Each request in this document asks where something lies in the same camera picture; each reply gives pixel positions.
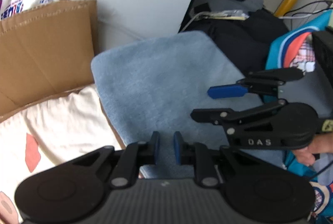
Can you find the blue denim pants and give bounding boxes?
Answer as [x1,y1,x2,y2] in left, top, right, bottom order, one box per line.
[91,31,288,180]

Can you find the bear printed bed sheet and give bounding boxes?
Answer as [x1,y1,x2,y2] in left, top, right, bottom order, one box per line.
[0,83,125,224]

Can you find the brown cardboard sheet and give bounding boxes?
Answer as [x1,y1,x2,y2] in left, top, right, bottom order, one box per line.
[0,0,99,123]

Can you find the white printed plastic bag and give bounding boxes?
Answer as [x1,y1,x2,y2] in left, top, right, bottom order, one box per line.
[0,0,61,22]

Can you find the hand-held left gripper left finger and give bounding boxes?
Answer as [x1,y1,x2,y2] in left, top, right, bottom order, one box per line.
[70,131,160,188]

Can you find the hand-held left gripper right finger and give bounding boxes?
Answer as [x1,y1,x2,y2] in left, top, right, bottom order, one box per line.
[174,131,261,187]

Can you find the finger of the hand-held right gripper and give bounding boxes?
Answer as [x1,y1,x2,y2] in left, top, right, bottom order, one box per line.
[190,99,288,127]
[208,68,306,99]

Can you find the teal striped jacket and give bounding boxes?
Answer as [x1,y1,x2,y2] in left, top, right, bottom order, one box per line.
[265,10,333,224]

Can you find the person's right hand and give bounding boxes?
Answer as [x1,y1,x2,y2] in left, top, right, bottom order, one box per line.
[291,133,333,165]

